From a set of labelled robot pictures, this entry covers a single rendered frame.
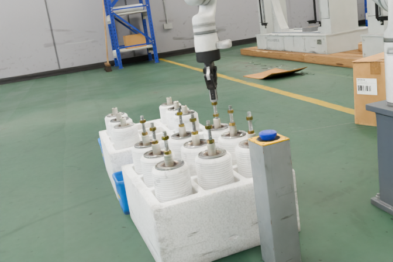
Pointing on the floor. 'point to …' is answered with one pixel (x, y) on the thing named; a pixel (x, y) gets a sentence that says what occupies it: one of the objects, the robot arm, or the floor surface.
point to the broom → (104, 30)
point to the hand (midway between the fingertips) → (213, 95)
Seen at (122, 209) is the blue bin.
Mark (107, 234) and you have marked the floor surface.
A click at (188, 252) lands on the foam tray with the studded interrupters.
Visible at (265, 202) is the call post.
